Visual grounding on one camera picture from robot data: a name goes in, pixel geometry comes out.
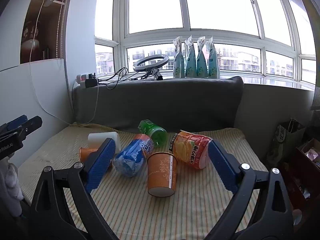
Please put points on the white plastic cup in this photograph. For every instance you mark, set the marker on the white plastic cup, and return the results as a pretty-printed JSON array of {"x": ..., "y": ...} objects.
[{"x": 100, "y": 137}]

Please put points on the orange fruit printed cup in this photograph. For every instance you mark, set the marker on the orange fruit printed cup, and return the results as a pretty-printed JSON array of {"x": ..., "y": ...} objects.
[{"x": 187, "y": 150}]

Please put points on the green paper bag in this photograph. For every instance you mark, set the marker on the green paper bag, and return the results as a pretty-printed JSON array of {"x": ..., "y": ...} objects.
[{"x": 283, "y": 140}]

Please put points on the brown vase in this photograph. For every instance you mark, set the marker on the brown vase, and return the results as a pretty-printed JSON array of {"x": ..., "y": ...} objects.
[{"x": 29, "y": 48}]

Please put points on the white window frame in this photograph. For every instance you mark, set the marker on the white window frame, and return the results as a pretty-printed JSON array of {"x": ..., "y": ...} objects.
[{"x": 185, "y": 33}]

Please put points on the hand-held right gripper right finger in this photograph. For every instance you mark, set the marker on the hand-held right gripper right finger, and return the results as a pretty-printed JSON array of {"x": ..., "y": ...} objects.
[{"x": 222, "y": 166}]

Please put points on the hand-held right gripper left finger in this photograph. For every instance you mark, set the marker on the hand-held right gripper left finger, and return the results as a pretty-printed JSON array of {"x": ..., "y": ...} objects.
[{"x": 100, "y": 166}]

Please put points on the green bottle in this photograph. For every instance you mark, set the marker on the green bottle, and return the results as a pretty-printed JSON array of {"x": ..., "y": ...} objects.
[{"x": 153, "y": 132}]

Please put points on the teal refill pouch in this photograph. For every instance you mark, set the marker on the teal refill pouch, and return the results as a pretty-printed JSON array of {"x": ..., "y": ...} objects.
[
  {"x": 190, "y": 62},
  {"x": 202, "y": 62},
  {"x": 178, "y": 62},
  {"x": 213, "y": 62}
]

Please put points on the wooden shelf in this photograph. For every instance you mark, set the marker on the wooden shelf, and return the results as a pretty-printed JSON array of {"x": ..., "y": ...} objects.
[{"x": 47, "y": 30}]

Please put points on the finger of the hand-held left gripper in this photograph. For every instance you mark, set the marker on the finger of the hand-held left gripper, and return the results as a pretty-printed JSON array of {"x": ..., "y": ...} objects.
[
  {"x": 15, "y": 123},
  {"x": 31, "y": 126}
]

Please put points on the small orange paper cup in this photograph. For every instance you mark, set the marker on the small orange paper cup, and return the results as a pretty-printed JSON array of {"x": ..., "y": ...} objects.
[{"x": 86, "y": 153}]

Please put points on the black power adapter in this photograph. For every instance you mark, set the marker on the black power adapter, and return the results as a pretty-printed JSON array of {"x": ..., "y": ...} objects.
[{"x": 90, "y": 83}]

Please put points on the grey sofa backrest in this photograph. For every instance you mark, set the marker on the grey sofa backrest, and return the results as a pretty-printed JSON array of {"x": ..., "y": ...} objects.
[{"x": 160, "y": 102}]

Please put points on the orange paper cup with stripe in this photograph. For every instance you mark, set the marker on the orange paper cup with stripe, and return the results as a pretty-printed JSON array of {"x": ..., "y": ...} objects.
[{"x": 161, "y": 173}]

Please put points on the brown cardboard box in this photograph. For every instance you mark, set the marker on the brown cardboard box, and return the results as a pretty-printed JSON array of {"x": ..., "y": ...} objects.
[{"x": 308, "y": 165}]

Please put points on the striped beige mat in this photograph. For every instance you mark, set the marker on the striped beige mat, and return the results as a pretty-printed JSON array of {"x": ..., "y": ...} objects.
[{"x": 140, "y": 212}]

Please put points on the white board panel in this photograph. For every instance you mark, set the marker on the white board panel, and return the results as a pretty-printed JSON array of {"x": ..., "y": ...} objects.
[{"x": 32, "y": 100}]

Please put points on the white power strip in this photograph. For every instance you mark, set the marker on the white power strip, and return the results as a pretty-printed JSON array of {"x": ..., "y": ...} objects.
[{"x": 80, "y": 77}]

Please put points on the blue printed cup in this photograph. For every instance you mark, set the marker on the blue printed cup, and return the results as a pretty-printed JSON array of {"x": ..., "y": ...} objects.
[{"x": 131, "y": 158}]

